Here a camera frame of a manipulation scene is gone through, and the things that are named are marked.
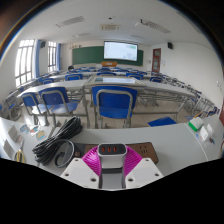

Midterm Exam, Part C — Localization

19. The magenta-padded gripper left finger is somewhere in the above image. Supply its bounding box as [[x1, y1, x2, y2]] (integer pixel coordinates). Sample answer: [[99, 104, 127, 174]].
[[60, 146, 103, 190]]

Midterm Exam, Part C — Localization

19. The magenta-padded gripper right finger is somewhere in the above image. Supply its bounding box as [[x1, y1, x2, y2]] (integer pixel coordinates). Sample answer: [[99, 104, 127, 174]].
[[125, 148, 164, 190]]

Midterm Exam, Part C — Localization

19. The white charger block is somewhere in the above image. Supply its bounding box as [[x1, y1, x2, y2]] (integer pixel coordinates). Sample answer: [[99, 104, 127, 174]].
[[97, 143, 128, 190]]

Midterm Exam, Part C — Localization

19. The blue metal-framed chair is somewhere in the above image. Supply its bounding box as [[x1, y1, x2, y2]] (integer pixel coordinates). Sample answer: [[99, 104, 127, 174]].
[[38, 87, 80, 127], [21, 92, 45, 118], [147, 116, 178, 128], [91, 85, 138, 129]]

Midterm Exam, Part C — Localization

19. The colourful printed card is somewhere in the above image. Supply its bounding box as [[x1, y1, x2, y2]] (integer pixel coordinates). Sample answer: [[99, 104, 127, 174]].
[[29, 125, 41, 135], [35, 130, 48, 141], [19, 124, 31, 135]]

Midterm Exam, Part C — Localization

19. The yellow tool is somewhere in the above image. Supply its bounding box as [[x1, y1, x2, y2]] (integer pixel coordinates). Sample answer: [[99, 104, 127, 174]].
[[14, 148, 27, 164]]

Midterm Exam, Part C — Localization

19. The small white box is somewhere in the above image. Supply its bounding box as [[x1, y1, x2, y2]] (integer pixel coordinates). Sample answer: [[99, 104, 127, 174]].
[[199, 126, 210, 141], [205, 123, 215, 135]]

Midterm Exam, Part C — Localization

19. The small white card stand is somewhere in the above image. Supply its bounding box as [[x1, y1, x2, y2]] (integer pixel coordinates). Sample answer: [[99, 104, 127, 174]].
[[2, 139, 15, 160], [8, 124, 20, 141]]

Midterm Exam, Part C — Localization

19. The grey framed desk console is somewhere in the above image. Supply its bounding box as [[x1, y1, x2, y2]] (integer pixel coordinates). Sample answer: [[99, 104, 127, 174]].
[[83, 76, 148, 89]]

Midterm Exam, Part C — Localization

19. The group of blue chairs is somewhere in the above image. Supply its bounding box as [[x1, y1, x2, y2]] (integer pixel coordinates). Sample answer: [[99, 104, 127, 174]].
[[36, 66, 221, 118]]

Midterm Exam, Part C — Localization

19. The red door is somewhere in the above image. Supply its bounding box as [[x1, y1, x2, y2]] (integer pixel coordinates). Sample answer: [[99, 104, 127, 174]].
[[218, 101, 224, 128]]

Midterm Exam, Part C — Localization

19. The brown wooden door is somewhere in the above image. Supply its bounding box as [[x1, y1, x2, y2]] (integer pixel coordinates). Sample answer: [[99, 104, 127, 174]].
[[151, 48, 162, 74]]

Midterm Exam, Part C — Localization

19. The orange lectern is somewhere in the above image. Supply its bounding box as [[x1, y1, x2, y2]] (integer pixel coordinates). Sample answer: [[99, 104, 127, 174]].
[[101, 60, 118, 68]]

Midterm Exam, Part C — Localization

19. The green chalkboard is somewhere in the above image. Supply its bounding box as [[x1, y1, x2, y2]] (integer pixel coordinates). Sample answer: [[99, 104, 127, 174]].
[[71, 45, 145, 67]]

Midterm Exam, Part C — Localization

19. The narrow window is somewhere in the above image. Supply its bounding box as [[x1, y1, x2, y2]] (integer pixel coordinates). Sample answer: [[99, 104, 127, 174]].
[[47, 40, 58, 73]]

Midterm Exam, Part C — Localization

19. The projection screen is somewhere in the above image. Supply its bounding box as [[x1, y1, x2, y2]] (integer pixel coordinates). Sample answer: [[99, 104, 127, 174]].
[[103, 40, 139, 62]]

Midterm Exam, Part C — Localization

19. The large window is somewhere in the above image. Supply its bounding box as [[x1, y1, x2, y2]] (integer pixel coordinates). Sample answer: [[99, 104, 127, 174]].
[[14, 39, 35, 88]]

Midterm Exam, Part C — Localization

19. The ceiling projector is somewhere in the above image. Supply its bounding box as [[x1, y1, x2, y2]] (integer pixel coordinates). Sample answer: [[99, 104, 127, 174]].
[[134, 19, 148, 28]]

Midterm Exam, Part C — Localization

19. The group of ceiling lights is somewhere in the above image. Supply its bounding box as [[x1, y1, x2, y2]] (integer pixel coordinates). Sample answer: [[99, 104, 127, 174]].
[[54, 14, 173, 39]]

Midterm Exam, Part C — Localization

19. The coiled black cable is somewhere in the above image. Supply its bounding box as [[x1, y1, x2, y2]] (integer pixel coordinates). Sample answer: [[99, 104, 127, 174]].
[[32, 115, 84, 169]]

